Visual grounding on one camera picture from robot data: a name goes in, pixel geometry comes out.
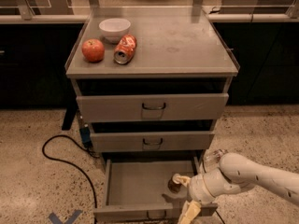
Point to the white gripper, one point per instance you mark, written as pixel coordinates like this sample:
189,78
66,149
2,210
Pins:
197,188

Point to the orange brown soda can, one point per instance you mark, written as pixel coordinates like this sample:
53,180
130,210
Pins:
174,185

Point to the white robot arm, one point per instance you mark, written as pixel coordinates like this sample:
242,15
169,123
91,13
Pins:
233,175

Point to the grey bottom drawer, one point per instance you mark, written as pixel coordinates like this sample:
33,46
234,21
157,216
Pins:
137,189

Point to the grey drawer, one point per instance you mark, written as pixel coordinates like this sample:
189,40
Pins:
152,107
152,141
137,189

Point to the grey middle drawer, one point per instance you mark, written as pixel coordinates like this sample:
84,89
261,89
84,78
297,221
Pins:
152,141

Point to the grey top drawer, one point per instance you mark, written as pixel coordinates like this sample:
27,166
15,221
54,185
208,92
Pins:
152,107

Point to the grey drawer cabinet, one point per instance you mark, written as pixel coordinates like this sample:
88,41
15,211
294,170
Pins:
178,52

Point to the red soda can lying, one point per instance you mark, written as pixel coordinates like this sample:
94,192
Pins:
125,50

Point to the clear plastic bottle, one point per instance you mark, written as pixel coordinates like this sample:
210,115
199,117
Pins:
212,157

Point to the blue power adapter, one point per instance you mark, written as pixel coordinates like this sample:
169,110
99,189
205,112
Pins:
85,137

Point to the red apple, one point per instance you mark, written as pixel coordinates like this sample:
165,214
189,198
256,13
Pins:
93,50

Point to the white bowl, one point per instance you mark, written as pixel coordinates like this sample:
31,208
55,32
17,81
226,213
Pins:
113,30

